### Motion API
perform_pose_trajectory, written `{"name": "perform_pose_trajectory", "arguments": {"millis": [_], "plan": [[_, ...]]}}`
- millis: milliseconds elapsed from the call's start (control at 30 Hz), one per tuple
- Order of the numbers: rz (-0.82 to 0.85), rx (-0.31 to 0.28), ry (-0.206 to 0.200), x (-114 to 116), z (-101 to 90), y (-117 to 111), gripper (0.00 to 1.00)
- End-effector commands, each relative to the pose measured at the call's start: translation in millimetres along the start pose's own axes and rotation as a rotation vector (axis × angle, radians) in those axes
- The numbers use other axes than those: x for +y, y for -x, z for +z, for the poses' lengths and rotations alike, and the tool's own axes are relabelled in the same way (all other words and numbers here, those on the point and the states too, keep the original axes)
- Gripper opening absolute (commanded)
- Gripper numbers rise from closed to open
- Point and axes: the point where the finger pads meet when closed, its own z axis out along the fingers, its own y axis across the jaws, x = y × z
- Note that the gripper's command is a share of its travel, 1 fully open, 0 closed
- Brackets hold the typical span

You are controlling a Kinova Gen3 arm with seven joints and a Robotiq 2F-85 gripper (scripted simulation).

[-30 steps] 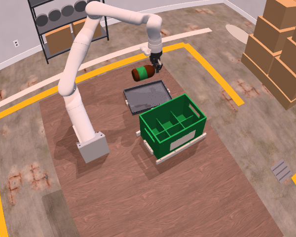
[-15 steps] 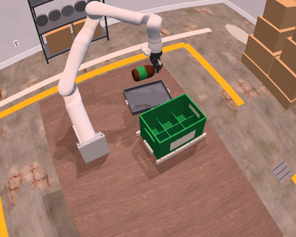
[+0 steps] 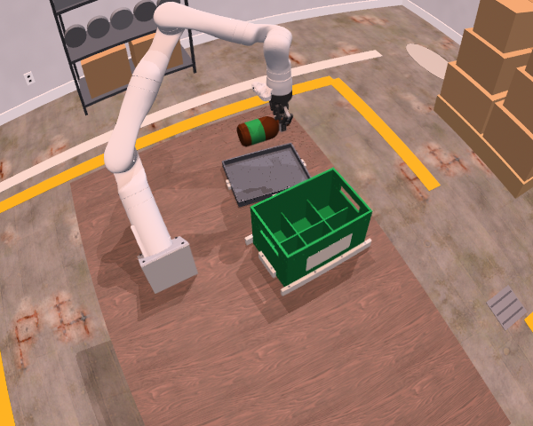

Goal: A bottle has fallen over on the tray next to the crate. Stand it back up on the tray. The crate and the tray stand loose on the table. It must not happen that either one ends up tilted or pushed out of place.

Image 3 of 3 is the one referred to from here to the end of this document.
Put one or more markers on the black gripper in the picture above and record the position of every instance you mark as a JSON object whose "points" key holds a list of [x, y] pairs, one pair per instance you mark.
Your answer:
{"points": [[279, 105]]}

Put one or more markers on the brown bottle with green label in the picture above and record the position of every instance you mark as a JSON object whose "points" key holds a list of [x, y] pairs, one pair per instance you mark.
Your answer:
{"points": [[257, 131]]}

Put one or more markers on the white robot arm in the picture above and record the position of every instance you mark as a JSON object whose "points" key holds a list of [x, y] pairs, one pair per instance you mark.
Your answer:
{"points": [[121, 156]]}

